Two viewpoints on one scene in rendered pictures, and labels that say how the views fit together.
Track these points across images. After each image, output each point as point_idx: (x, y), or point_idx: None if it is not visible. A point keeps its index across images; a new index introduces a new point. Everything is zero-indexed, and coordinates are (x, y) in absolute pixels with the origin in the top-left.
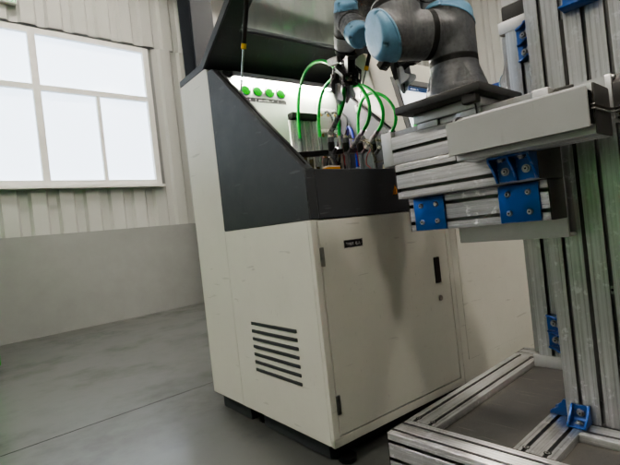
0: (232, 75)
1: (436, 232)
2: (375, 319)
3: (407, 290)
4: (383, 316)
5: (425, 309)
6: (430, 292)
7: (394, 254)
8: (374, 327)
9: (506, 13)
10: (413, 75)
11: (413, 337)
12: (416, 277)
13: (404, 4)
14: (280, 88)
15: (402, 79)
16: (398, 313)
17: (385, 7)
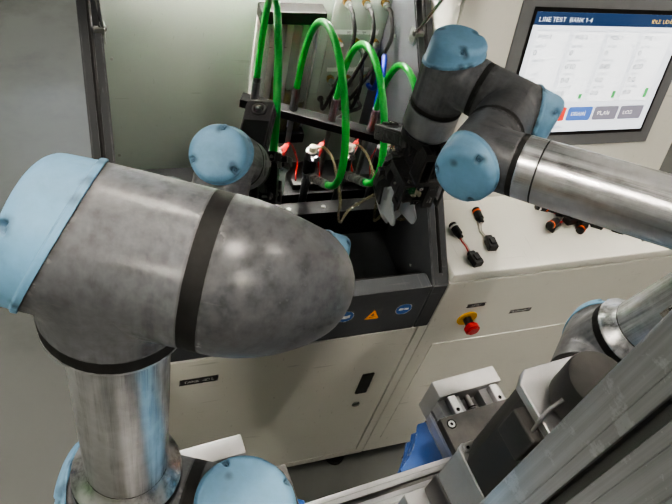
0: None
1: (387, 351)
2: (220, 429)
3: (292, 404)
4: (236, 426)
5: (320, 413)
6: (338, 400)
7: (281, 379)
8: (216, 434)
9: (434, 494)
10: (413, 214)
11: (286, 433)
12: (317, 392)
13: None
14: None
15: (386, 212)
16: (265, 421)
17: (74, 503)
